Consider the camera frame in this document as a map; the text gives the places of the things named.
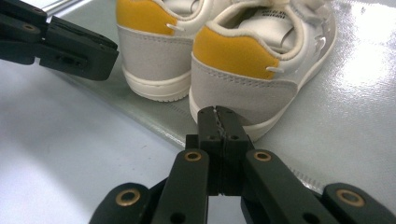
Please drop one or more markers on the pale blue table cover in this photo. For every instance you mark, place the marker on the pale blue table cover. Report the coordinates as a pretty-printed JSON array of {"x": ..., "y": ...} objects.
[{"x": 77, "y": 140}]

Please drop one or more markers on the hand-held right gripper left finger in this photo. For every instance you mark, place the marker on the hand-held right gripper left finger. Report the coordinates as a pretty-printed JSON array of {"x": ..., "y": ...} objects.
[{"x": 208, "y": 149}]

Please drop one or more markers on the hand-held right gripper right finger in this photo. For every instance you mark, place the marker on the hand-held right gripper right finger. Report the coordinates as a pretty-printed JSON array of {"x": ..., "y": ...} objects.
[{"x": 235, "y": 149}]

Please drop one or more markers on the white sneaker yellow heel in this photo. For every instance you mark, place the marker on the white sneaker yellow heel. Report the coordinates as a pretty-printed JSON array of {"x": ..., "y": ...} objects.
[
  {"x": 155, "y": 56},
  {"x": 243, "y": 93}
]

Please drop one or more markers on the metal two-shelf shoe rack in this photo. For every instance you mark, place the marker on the metal two-shelf shoe rack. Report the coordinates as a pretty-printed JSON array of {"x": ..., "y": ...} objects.
[{"x": 342, "y": 124}]

